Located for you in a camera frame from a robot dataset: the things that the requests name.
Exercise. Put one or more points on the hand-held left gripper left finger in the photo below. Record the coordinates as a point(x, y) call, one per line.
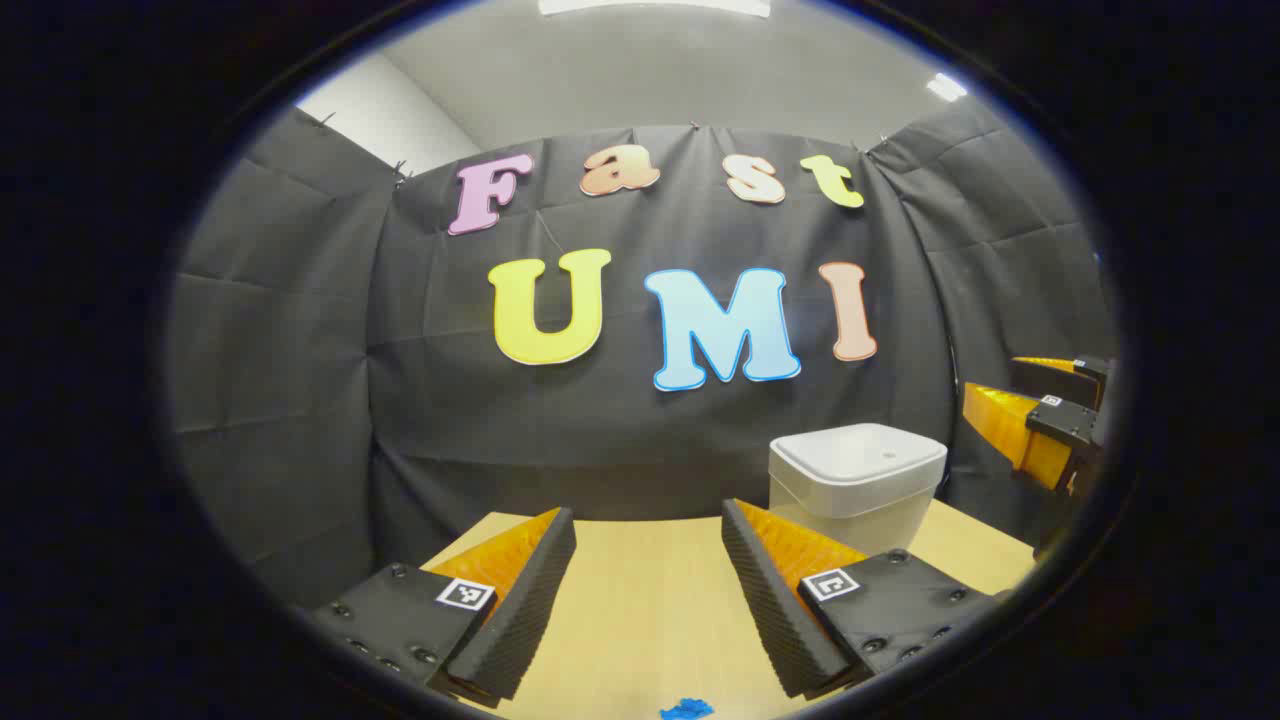
point(530, 610)

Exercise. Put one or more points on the wooden desktop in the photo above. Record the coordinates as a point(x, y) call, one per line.
point(650, 600)

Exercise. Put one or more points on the black backdrop cloth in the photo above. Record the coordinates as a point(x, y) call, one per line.
point(450, 430)

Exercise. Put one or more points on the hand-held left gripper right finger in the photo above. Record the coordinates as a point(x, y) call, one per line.
point(770, 610)

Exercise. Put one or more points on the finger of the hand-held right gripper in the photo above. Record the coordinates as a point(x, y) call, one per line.
point(1050, 378)
point(1010, 425)

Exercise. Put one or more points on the blue paper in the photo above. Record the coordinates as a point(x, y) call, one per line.
point(687, 710)

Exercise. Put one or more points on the white desktop garbage bin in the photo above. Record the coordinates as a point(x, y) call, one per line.
point(850, 480)

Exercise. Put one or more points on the small ceiling light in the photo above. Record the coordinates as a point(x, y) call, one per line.
point(946, 87)

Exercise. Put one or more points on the long ceiling light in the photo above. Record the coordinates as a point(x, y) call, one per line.
point(650, 6)

